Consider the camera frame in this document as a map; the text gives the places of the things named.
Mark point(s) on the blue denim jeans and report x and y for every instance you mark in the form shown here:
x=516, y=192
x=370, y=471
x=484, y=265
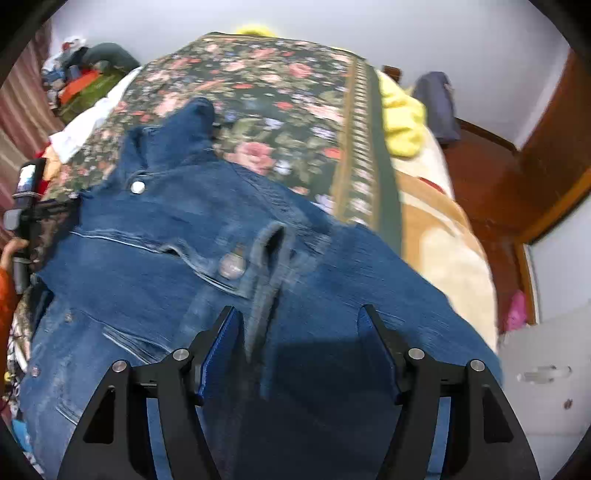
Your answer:
x=184, y=230

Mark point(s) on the grey neck pillow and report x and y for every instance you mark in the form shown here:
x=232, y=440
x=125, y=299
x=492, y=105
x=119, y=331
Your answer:
x=113, y=54

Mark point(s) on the striped curtain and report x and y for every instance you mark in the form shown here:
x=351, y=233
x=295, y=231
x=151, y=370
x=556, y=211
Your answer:
x=21, y=120

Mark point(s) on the pile of clutter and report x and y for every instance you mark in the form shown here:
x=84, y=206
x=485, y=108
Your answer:
x=64, y=55

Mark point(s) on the orange box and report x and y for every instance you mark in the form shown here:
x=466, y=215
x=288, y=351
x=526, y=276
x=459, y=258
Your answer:
x=76, y=90

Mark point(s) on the floral blanket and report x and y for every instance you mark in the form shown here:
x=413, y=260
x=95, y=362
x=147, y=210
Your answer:
x=277, y=92

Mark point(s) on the wooden door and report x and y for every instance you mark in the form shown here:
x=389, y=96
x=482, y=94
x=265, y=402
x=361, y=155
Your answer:
x=554, y=152

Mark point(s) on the wooden bed frame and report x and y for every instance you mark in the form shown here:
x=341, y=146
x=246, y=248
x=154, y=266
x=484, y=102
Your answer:
x=485, y=184

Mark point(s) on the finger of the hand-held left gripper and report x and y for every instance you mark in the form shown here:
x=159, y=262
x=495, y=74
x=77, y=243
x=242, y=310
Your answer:
x=60, y=208

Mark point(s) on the grey blue garment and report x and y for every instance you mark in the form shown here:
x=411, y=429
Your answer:
x=436, y=108

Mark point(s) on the white shirt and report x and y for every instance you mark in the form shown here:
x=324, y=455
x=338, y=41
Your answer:
x=83, y=124

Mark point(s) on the white cabinet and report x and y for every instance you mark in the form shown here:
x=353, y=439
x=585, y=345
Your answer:
x=545, y=369

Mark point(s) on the yellow blanket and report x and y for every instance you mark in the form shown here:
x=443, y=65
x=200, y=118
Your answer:
x=406, y=124

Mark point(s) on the pink toy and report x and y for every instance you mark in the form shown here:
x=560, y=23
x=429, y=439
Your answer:
x=515, y=314

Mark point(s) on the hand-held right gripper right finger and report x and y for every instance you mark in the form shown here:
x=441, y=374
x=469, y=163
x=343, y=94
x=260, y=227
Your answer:
x=377, y=353

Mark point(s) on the person's left hand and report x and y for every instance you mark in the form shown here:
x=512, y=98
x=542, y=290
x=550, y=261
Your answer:
x=11, y=248

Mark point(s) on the beige plush blanket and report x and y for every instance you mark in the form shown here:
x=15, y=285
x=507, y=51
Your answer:
x=443, y=249

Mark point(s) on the green patterned box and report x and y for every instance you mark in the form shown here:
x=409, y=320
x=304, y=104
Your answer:
x=87, y=99

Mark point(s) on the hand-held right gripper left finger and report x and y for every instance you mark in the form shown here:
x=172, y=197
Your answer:
x=220, y=355

